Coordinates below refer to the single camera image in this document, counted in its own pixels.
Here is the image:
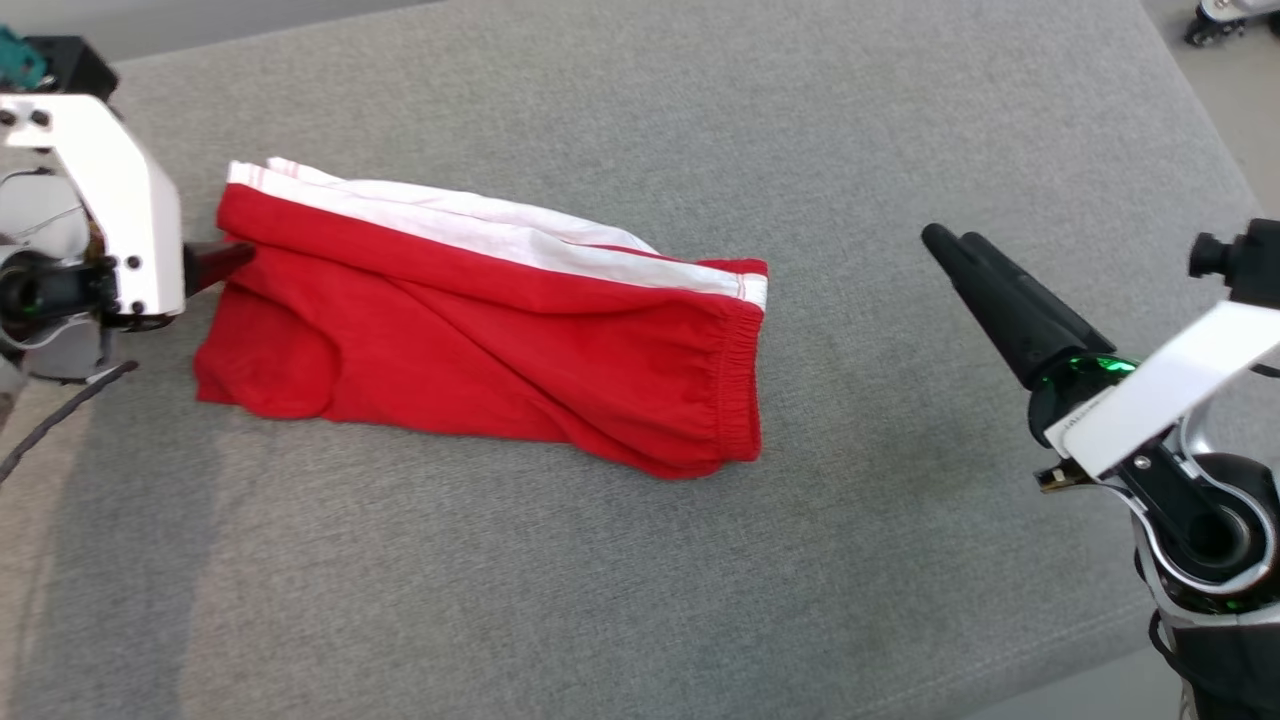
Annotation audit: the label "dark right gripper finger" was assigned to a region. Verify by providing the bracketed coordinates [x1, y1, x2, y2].
[920, 224, 1041, 386]
[962, 233, 1114, 386]

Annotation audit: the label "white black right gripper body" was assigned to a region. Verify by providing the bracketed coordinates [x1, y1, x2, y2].
[1030, 305, 1280, 493]

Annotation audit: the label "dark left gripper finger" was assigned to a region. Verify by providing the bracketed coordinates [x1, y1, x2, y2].
[183, 240, 256, 298]

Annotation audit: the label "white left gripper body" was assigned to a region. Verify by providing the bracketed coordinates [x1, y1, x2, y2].
[0, 95, 186, 326]

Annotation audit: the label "red shorts with white stripe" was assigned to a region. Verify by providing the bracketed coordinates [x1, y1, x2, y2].
[193, 157, 769, 481]

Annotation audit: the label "grey fabric sofa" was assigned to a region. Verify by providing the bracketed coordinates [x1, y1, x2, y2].
[0, 0, 1266, 720]

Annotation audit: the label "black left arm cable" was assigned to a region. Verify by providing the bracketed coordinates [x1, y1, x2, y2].
[0, 360, 139, 483]

